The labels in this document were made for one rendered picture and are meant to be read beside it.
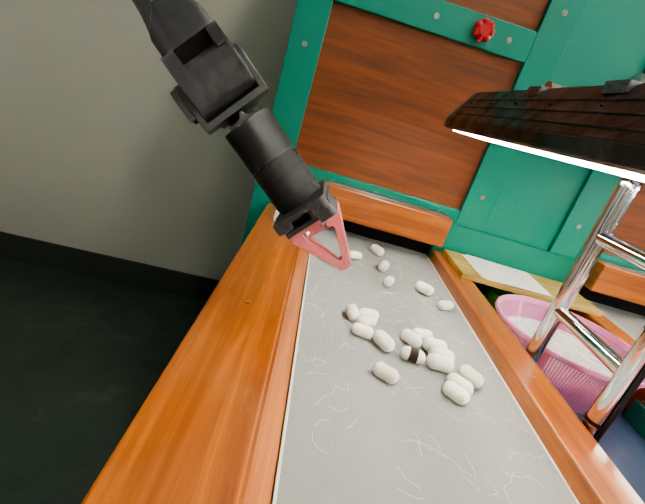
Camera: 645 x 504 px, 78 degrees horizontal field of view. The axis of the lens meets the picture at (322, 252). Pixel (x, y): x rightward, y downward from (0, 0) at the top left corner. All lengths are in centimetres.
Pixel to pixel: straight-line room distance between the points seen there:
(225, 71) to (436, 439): 43
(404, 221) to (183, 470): 72
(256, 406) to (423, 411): 20
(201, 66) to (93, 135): 148
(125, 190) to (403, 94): 130
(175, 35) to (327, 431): 41
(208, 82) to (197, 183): 137
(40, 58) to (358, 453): 180
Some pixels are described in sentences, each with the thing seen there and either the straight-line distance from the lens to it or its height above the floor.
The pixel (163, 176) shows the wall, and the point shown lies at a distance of 183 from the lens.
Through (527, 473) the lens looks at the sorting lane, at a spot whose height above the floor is 74.
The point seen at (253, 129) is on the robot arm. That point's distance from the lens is 43.
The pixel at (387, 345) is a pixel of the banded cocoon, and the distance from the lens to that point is 55.
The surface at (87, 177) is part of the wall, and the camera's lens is 195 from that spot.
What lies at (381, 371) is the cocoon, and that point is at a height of 75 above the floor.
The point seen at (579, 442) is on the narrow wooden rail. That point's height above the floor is 77.
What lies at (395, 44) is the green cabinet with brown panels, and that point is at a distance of 96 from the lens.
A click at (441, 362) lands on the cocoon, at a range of 57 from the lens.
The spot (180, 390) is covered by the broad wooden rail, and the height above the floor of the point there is 76.
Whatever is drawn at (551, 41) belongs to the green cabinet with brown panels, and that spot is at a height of 126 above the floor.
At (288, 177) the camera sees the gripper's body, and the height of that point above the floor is 94.
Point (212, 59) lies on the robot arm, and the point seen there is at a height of 103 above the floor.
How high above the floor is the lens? 103
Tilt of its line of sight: 20 degrees down
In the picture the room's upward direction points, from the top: 17 degrees clockwise
